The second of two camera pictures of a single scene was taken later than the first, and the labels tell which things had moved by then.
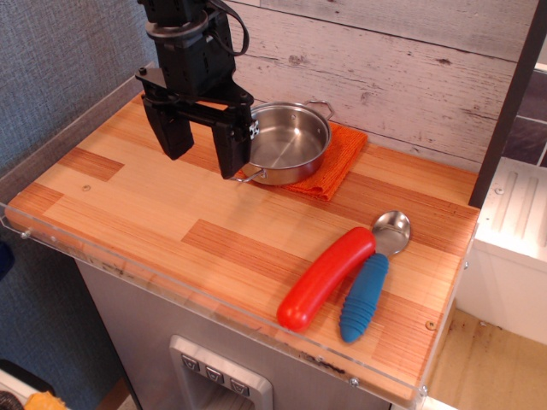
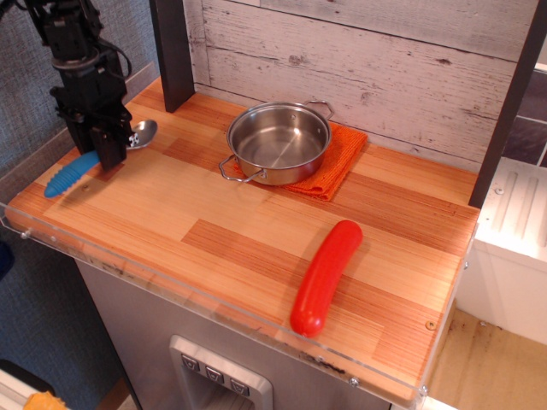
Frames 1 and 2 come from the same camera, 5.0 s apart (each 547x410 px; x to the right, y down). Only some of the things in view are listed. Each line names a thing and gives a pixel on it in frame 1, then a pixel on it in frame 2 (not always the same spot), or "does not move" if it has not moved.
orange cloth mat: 344,143 does not move
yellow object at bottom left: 44,401 does not move
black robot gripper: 197,78 to 91,91
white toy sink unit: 505,278 does not move
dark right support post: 498,146 does not move
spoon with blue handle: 391,231 to 142,134
